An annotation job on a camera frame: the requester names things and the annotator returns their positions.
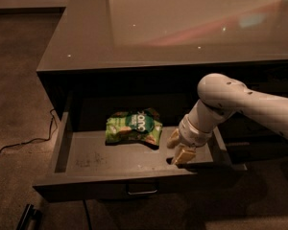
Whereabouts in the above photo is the green snack bag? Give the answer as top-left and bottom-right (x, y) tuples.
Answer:
(106, 108), (163, 147)

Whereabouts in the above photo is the thin black cable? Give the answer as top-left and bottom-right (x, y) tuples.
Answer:
(0, 108), (58, 161)

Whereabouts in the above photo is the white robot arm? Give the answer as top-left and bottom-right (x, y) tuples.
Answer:
(167, 73), (288, 165)

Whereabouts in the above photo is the black metal handle bar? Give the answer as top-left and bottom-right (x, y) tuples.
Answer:
(16, 204), (42, 230)

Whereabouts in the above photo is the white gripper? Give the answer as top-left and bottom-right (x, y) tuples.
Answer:
(167, 114), (212, 165)

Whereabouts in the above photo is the dark drawer cabinet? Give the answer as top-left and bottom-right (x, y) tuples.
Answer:
(36, 0), (288, 165)

